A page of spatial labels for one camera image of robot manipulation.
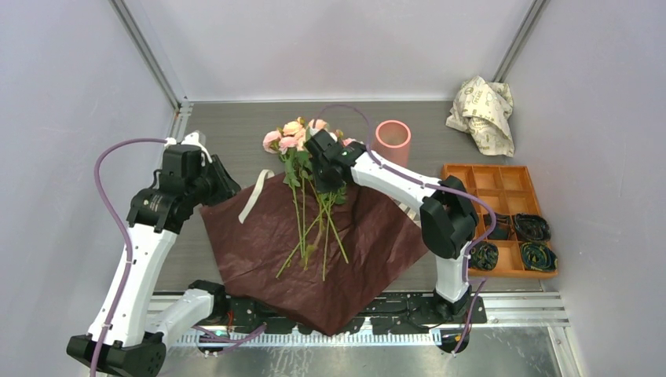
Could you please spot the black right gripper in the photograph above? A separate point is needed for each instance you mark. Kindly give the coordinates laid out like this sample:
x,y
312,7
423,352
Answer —
x,y
320,184

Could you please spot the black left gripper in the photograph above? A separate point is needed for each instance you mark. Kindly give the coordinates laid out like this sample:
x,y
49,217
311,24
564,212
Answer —
x,y
227,186

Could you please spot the short cream ribbon strip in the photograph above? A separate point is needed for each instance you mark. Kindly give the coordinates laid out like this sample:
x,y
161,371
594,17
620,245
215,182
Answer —
x,y
256,192

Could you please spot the pink artificial flower bouquet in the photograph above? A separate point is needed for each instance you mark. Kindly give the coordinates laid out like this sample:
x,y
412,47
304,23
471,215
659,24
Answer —
x,y
301,221

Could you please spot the dark red wrapping paper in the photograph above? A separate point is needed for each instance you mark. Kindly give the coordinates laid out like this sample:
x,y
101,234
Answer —
x,y
384,244

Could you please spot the cream printed ribbon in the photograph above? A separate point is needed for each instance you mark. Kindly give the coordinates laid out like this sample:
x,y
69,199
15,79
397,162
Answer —
x,y
413,215

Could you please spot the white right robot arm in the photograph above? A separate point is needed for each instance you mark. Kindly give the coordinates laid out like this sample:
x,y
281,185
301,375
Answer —
x,y
448,219

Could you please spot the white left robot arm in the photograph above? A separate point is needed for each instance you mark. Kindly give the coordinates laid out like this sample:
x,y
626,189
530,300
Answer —
x,y
122,341

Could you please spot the pink cylindrical vase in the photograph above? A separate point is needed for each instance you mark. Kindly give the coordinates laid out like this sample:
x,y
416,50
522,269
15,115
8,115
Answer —
x,y
392,140

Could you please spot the orange wooden compartment tray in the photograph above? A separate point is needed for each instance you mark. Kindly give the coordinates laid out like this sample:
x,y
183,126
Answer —
x,y
506,190

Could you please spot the rolled dark tie, green pattern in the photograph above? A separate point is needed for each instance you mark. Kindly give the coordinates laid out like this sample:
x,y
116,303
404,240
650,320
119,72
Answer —
x,y
484,256

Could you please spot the rolled dark tie, brown pattern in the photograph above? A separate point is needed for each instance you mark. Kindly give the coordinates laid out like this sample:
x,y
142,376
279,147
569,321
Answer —
x,y
503,229

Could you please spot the rolled dark patterned tie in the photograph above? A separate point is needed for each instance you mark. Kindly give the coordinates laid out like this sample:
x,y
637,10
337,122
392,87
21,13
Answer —
x,y
531,228

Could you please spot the rolled dark tie, yellow pattern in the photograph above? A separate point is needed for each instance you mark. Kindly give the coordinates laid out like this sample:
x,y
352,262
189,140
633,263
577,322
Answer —
x,y
538,257

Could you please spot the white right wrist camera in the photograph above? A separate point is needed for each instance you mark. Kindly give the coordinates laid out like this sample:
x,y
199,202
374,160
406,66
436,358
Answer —
x,y
312,131

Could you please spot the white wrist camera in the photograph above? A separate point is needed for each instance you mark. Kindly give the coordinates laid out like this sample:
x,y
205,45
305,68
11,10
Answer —
x,y
196,139
312,131

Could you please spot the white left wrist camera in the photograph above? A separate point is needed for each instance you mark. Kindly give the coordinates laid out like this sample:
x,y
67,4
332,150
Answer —
x,y
196,139

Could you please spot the aluminium frame rail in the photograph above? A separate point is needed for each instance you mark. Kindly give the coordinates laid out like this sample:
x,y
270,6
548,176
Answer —
x,y
489,310

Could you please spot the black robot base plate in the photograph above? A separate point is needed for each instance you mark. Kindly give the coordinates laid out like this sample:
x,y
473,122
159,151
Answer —
x,y
393,313

